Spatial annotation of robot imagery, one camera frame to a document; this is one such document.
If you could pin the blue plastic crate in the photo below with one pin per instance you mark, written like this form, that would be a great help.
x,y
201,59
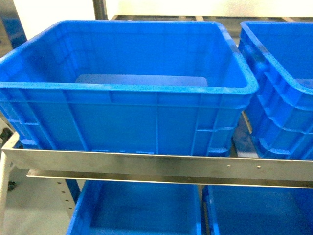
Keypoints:
x,y
280,55
147,87

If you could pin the stainless steel roller rack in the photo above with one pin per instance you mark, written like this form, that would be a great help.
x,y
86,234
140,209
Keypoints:
x,y
154,168

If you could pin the lower left blue crate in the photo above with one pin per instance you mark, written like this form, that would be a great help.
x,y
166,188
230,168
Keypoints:
x,y
131,208

